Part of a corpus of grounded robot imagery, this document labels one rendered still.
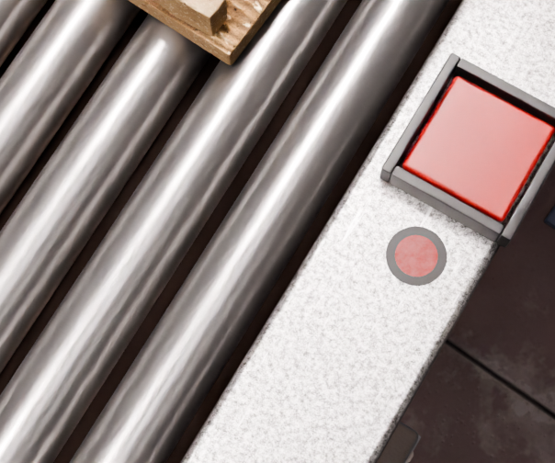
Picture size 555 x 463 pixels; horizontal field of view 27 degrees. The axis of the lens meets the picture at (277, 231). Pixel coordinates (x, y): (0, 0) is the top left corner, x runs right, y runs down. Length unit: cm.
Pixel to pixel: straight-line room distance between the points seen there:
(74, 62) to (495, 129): 23
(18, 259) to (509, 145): 26
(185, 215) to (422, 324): 14
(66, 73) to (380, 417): 25
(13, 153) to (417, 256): 22
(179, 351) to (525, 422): 99
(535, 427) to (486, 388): 8
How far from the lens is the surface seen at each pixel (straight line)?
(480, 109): 62
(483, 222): 60
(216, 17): 61
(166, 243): 61
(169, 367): 59
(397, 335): 60
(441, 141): 61
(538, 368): 155
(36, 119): 64
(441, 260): 61
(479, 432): 152
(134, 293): 60
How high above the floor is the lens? 150
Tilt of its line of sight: 75 degrees down
